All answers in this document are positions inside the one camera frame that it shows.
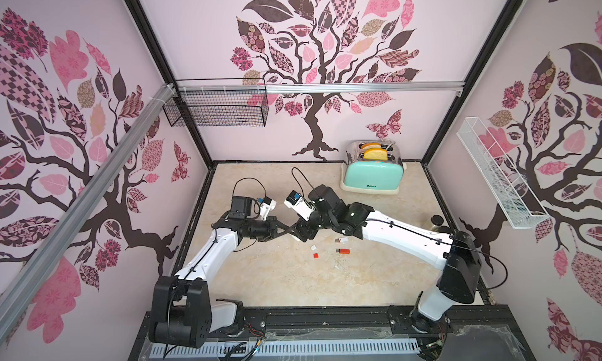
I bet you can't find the white slotted cable duct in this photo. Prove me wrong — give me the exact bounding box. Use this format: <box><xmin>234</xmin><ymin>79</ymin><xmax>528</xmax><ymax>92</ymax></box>
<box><xmin>147</xmin><ymin>338</ymin><xmax>420</xmax><ymax>360</ymax></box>

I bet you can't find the black wire basket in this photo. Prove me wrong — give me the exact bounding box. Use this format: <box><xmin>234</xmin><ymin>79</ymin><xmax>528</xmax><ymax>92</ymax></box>
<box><xmin>163</xmin><ymin>77</ymin><xmax>269</xmax><ymax>127</ymax></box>

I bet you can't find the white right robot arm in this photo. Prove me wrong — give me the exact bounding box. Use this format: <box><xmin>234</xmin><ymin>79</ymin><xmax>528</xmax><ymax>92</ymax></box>
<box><xmin>285</xmin><ymin>185</ymin><xmax>481</xmax><ymax>334</ymax></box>

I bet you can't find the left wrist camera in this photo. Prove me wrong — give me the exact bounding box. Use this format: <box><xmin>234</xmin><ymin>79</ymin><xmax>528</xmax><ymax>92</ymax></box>
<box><xmin>254</xmin><ymin>196</ymin><xmax>277</xmax><ymax>221</ymax></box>

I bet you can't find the mint green toaster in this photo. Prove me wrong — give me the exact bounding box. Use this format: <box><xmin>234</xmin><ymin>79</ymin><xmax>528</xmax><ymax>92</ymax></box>
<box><xmin>340</xmin><ymin>140</ymin><xmax>407</xmax><ymax>195</ymax></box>

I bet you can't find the glass spice jar far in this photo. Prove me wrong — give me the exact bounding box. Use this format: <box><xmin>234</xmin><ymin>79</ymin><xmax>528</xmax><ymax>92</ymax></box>
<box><xmin>427</xmin><ymin>215</ymin><xmax>445</xmax><ymax>232</ymax></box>

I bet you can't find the white wire shelf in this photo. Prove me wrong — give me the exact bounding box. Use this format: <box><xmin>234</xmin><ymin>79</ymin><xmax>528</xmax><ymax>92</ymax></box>
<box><xmin>456</xmin><ymin>116</ymin><xmax>551</xmax><ymax>229</ymax></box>

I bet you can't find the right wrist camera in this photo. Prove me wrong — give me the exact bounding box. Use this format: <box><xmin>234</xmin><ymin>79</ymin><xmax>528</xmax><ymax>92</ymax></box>
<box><xmin>284</xmin><ymin>190</ymin><xmax>315</xmax><ymax>221</ymax></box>

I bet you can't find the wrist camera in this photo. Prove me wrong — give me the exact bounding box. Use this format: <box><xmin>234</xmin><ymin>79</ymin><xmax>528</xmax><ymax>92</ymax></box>
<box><xmin>284</xmin><ymin>190</ymin><xmax>315</xmax><ymax>221</ymax></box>
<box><xmin>254</xmin><ymin>196</ymin><xmax>277</xmax><ymax>221</ymax></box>

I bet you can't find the bread slice in toaster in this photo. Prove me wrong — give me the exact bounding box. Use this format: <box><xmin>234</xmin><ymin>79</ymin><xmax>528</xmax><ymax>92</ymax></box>
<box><xmin>360</xmin><ymin>143</ymin><xmax>389</xmax><ymax>161</ymax></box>

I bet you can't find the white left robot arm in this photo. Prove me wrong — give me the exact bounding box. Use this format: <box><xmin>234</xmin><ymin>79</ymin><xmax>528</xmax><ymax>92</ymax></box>
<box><xmin>148</xmin><ymin>216</ymin><xmax>288</xmax><ymax>348</ymax></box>

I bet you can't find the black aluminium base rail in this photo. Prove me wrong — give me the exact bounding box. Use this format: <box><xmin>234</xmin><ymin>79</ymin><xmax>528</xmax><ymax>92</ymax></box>
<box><xmin>128</xmin><ymin>305</ymin><xmax>535</xmax><ymax>360</ymax></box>

